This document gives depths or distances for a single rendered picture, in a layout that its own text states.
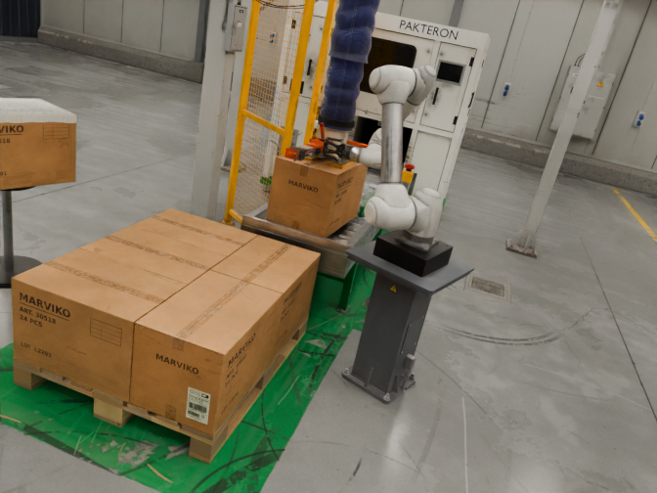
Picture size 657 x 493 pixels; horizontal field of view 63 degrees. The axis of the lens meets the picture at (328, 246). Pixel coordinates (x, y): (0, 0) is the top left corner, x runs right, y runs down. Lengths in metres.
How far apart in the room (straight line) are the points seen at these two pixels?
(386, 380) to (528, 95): 9.34
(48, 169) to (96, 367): 1.37
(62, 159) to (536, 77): 9.68
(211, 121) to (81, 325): 2.11
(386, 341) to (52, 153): 2.14
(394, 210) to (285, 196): 0.93
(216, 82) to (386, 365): 2.32
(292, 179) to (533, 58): 8.96
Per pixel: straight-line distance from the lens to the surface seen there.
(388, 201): 2.48
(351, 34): 3.21
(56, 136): 3.42
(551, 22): 11.72
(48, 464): 2.49
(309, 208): 3.17
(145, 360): 2.32
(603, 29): 5.74
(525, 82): 11.69
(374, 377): 2.97
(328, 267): 3.20
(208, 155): 4.15
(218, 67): 4.03
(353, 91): 3.26
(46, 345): 2.63
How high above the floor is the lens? 1.74
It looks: 22 degrees down
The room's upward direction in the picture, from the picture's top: 12 degrees clockwise
